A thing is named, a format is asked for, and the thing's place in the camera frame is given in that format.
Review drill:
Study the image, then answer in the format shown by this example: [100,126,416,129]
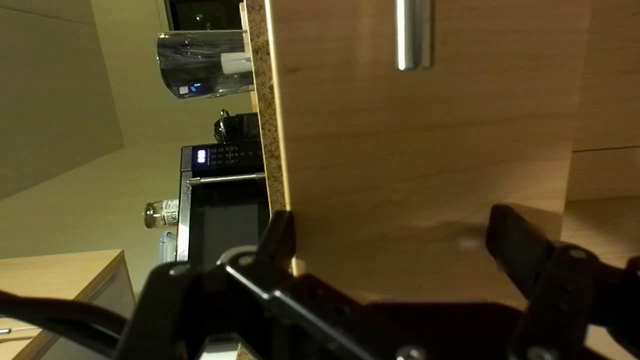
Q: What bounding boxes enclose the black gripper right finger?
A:
[483,201,640,360]

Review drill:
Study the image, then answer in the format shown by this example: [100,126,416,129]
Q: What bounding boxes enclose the wooden drawer with steel handle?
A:
[265,0,596,316]

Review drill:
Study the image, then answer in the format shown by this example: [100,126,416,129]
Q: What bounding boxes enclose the black steel microwave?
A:
[176,142,272,268]

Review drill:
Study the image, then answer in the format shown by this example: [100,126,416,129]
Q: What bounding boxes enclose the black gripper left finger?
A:
[112,207,402,360]

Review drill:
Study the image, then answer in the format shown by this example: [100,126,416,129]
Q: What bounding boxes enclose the glass jar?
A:
[141,198,180,229]

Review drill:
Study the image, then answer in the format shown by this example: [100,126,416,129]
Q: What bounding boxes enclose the black coffee machine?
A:
[211,108,261,145]

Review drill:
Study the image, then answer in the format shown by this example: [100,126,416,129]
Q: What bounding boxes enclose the dark window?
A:
[161,0,245,31]

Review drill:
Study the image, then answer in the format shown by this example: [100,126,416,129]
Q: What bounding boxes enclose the wooden upper cabinets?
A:
[0,248,136,360]

